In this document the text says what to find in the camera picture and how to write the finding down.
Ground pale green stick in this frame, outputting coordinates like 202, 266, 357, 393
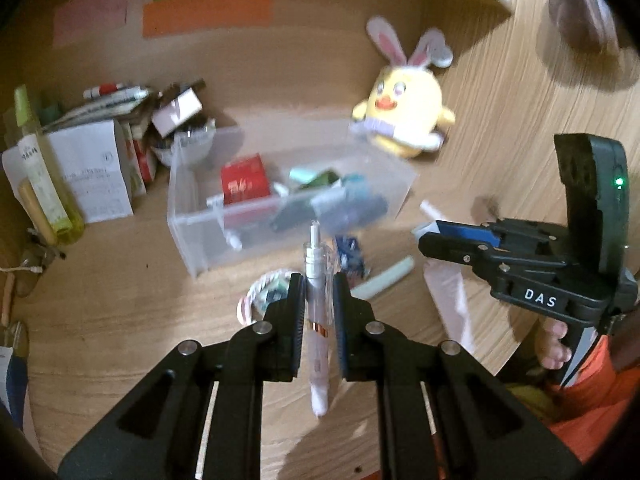
350, 255, 416, 301

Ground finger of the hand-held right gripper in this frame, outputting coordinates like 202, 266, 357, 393
434, 218, 568, 262
417, 233, 506, 286

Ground blue and white box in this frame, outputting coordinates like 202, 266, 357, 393
0, 345, 31, 431

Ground orange clothing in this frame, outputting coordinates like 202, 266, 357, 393
545, 330, 640, 463

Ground small white cardboard box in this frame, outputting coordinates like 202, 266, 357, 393
151, 79, 207, 137

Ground light blue bottle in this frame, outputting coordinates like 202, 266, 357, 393
340, 172, 373, 202

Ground stack of booklets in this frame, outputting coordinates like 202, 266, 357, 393
42, 87, 153, 133

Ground dark blue card packet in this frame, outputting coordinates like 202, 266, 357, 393
334, 234, 372, 281

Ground red snack box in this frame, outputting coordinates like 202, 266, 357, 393
127, 125, 158, 183

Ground pink paper note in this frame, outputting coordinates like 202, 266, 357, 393
52, 0, 128, 48

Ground person's right hand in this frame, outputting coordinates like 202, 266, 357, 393
537, 319, 573, 372

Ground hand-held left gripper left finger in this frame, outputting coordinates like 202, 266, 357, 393
57, 272, 307, 480

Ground yellow chick plush toy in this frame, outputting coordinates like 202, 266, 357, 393
350, 16, 457, 160

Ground eyeglasses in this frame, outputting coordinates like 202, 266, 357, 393
15, 232, 68, 297

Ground white patterned pen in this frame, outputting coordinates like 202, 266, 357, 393
302, 220, 333, 418

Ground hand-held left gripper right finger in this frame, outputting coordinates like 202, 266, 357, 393
332, 271, 583, 480

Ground red and white marker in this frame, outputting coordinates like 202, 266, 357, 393
82, 81, 123, 101

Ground mint green bottle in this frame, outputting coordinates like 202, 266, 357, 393
289, 167, 321, 188

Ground white folded paper sheet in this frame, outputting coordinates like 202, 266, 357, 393
2, 120, 135, 224

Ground dark brown bag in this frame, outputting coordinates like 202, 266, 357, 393
547, 0, 640, 56

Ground red foil packet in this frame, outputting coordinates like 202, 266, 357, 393
221, 154, 272, 206

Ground white paper slip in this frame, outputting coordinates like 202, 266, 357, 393
422, 260, 476, 351

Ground orange paper note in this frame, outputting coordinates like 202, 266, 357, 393
142, 0, 273, 38

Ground pink striped tape roll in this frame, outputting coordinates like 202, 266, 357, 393
237, 269, 292, 326

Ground tan stick tube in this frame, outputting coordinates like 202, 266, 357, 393
17, 182, 58, 243

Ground clear plastic storage box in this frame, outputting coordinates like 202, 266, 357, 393
167, 119, 418, 280

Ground yellow-green spray bottle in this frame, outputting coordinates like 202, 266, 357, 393
12, 85, 86, 246

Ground purple bottle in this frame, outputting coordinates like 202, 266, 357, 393
320, 195, 388, 233

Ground white bowl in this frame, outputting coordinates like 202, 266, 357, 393
150, 119, 217, 167

